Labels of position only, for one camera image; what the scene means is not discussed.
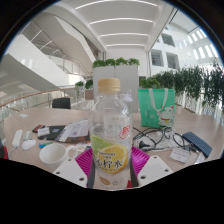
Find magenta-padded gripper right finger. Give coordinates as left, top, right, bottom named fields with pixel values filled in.
left=129, top=145, right=174, bottom=189

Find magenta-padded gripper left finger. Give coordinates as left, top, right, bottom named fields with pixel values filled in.
left=52, top=147, right=96, bottom=189

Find clear lemon drink bottle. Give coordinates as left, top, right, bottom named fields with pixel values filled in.
left=87, top=77, right=134, bottom=191

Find white ceramic mug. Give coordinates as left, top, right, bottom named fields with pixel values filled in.
left=38, top=142, right=80, bottom=167

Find white card packet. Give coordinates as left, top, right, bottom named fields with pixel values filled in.
left=168, top=147, right=192, bottom=165

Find small teal packet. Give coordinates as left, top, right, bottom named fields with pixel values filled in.
left=38, top=141, right=54, bottom=149

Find open printed booklet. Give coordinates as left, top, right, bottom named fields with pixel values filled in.
left=59, top=119, right=91, bottom=144

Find black folder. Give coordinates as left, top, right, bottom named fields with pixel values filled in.
left=37, top=124, right=68, bottom=141

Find clear plastic packet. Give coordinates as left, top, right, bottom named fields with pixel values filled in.
left=194, top=152, right=207, bottom=165

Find white computer mouse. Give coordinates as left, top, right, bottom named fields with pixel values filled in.
left=21, top=138, right=37, bottom=151

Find dark smartphone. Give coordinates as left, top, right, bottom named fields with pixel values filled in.
left=31, top=124, right=46, bottom=134

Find white power strip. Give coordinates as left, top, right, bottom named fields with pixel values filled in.
left=11, top=128, right=25, bottom=149

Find green tote bag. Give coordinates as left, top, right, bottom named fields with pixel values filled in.
left=137, top=87, right=177, bottom=129

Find black office chair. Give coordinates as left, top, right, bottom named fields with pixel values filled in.
left=51, top=96, right=72, bottom=110

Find white spray bottle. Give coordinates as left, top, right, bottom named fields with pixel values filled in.
left=119, top=92, right=135, bottom=105

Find potted green shrubs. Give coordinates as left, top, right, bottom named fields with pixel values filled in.
left=74, top=78, right=95, bottom=91

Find row of green hedge plants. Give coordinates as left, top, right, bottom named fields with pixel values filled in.
left=139, top=62, right=224, bottom=118

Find white cabinet topped with plants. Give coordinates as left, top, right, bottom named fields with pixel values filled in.
left=91, top=57, right=141, bottom=113

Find ceiling light strips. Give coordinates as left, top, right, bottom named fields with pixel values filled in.
left=74, top=0, right=160, bottom=48

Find black tangled cables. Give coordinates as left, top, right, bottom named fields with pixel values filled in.
left=132, top=126, right=188, bottom=153

